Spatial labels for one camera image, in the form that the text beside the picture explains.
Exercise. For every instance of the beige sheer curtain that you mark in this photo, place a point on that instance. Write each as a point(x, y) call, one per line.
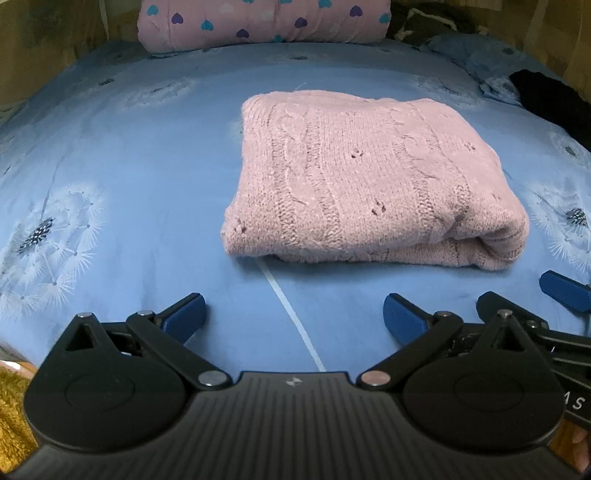
point(41, 41)

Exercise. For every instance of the person's right hand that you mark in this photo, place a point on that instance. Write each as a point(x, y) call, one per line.
point(581, 447)

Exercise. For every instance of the black cloth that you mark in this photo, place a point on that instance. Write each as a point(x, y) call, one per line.
point(554, 101)

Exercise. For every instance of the dark patterned cloth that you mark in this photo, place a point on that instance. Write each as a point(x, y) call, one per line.
point(429, 23)

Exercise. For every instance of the pink knit cardigan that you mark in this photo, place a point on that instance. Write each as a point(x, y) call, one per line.
point(360, 184)

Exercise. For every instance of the yellow fuzzy rug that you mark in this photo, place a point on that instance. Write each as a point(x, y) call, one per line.
point(14, 410)

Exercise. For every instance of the pink heart-print rolled quilt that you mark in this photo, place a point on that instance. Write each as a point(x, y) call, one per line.
point(268, 23)

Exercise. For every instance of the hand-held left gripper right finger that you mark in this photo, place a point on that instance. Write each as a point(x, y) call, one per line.
point(406, 318)

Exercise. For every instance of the blue dandelion-print bed sheet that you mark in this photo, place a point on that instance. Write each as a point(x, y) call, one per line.
point(138, 184)

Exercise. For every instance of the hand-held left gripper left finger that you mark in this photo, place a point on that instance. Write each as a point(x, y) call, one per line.
point(187, 316)

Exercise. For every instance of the blue pillow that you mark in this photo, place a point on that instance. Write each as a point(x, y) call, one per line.
point(475, 60)

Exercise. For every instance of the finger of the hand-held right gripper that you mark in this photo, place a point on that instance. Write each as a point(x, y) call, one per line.
point(565, 290)
point(490, 302)

